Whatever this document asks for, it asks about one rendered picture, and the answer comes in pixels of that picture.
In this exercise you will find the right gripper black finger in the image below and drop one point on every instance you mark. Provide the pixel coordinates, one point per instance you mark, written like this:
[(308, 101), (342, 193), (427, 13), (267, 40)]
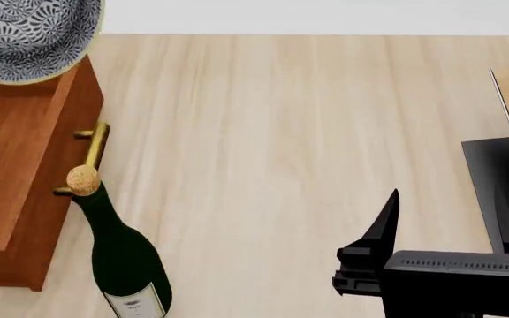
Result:
[(376, 245), (499, 192)]

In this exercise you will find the brown wooden drawer cabinet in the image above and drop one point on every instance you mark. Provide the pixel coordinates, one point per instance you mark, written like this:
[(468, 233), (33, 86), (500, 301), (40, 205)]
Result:
[(20, 159)]

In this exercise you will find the dark green wine bottle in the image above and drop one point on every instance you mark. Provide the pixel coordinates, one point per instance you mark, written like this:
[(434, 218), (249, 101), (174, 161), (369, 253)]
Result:
[(124, 258)]

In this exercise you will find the tan bottle cork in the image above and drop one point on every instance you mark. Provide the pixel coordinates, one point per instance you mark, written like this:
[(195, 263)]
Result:
[(82, 179)]

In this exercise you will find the blue patterned ceramic plate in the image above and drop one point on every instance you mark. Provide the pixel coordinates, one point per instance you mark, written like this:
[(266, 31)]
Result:
[(29, 36)]

